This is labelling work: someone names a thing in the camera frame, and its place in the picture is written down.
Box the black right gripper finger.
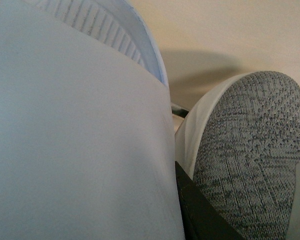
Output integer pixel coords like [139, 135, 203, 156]
[175, 162, 243, 240]

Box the grey knit sneaker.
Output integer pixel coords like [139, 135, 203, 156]
[175, 71, 300, 240]

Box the light blue slide sandal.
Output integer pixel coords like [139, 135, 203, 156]
[0, 0, 185, 240]

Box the black metal shoe rack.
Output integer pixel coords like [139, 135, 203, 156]
[170, 102, 189, 119]

